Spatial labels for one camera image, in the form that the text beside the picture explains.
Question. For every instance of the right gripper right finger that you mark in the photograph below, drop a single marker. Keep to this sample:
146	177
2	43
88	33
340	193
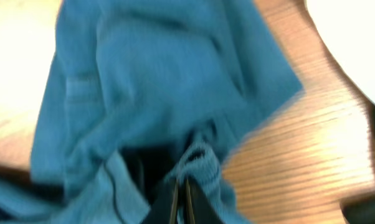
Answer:
198	209

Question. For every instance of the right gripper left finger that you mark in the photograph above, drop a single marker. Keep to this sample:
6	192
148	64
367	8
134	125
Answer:
165	208

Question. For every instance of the blue shirt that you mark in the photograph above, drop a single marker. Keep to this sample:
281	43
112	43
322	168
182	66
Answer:
142	92

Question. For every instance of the white shirt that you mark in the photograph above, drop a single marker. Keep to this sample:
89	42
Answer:
347	27

